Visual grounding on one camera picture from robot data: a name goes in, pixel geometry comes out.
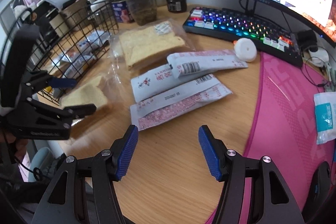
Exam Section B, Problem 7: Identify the whole wheat cracker packet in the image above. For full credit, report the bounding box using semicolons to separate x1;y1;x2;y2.
47;47;79;70

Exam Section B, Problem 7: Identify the bagged bread slice front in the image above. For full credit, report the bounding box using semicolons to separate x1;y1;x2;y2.
60;73;123;112

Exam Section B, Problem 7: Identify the white red sachet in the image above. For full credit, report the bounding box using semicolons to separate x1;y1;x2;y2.
130;74;232;131
167;50;248;78

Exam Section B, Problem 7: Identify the white sachet yanwobazhenfen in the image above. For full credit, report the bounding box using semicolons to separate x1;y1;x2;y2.
130;64;215;103

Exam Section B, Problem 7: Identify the bagged bread slices back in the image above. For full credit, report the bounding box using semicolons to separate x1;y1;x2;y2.
109;18;195;72

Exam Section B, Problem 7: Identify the grey cracker packet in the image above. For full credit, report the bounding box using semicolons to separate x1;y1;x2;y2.
77;30;110;53
62;53;96;79

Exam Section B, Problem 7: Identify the person's left hand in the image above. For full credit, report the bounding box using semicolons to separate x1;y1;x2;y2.
6;133;29;161

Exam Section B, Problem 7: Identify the white cylinder cup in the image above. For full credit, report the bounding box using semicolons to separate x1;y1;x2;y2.
46;9;69;38

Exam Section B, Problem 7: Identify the black computer mouse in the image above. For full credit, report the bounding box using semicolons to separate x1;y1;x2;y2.
302;161;331;223

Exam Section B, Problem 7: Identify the pink desk mat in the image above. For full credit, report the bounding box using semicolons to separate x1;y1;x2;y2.
205;52;336;224

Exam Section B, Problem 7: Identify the woven storage basket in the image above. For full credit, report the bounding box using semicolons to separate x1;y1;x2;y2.
60;0;89;31

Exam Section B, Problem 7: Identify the white lidded cream jar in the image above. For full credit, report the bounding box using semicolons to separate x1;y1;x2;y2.
90;0;109;12

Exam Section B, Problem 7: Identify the blue luncheon meat tin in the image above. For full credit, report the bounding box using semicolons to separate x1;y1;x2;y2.
111;0;134;23

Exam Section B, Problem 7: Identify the white teal mask pack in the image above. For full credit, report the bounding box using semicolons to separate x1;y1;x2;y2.
314;92;336;144

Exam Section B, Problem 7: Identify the glass jar with residue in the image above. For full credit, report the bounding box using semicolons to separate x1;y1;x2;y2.
126;0;157;26

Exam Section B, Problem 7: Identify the white round puck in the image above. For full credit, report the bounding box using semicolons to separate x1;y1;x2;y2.
234;38;257;63

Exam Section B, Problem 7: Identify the small black jar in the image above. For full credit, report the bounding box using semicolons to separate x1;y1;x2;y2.
166;0;187;13

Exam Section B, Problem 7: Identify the RGB mechanical keyboard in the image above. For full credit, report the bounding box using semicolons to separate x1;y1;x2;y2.
183;7;303;68

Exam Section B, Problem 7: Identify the black wire basket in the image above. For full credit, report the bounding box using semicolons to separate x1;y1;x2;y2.
0;0;120;106

